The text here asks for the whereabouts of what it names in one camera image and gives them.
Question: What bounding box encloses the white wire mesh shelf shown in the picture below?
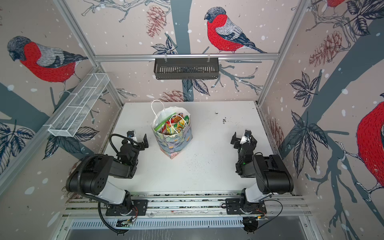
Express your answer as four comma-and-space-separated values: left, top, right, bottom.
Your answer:
48, 73, 110, 137

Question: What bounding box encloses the black perforated wall basket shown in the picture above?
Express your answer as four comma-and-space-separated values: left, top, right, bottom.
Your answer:
154, 58, 220, 80

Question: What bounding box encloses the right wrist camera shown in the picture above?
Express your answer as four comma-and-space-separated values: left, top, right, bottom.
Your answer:
240, 135, 251, 145

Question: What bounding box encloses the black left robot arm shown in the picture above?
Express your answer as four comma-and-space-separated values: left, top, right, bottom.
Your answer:
66, 131, 149, 217

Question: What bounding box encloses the aluminium mounting rail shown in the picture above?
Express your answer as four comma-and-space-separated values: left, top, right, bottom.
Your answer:
64, 191, 311, 218

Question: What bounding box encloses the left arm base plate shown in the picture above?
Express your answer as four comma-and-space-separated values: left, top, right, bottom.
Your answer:
106, 200, 149, 217

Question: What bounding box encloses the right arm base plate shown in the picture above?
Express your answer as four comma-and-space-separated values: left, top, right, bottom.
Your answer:
222, 198, 267, 215

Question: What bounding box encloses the horizontal aluminium frame bar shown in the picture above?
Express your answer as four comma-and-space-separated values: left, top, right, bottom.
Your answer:
94, 53, 280, 63

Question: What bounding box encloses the bright green snack bag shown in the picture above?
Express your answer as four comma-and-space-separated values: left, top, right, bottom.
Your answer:
154, 113, 176, 133

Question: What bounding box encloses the colourful paper gift bag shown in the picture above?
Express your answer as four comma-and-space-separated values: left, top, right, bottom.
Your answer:
151, 100, 193, 159

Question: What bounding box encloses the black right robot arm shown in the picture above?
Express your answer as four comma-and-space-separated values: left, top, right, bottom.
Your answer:
225, 130, 294, 215

